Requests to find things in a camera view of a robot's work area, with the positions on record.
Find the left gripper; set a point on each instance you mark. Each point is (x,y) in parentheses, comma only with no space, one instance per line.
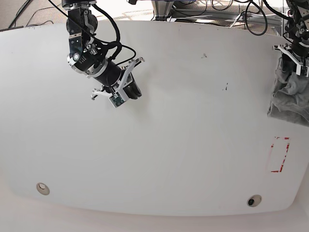
(292,54)

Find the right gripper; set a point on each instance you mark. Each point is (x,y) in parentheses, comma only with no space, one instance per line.
(114,78)

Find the grey printed t-shirt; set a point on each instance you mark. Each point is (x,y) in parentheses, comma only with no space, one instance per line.
(290,98)

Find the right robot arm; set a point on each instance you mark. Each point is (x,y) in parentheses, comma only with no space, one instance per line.
(95,58)

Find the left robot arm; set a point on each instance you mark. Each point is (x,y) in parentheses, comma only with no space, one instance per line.
(296,32)

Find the red tape rectangle marking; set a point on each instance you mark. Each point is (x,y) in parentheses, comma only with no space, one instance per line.
(278,153)

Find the dark table grommet hole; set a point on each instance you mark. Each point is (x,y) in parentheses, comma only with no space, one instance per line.
(254,201)

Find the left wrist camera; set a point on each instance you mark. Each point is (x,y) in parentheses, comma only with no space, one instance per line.
(302,70)

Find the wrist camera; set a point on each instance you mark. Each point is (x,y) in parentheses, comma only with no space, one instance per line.
(118,98)
(302,70)

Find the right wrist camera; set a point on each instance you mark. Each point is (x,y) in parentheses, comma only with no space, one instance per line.
(118,98)

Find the aluminium frame stand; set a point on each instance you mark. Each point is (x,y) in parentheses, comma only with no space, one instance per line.
(162,9)

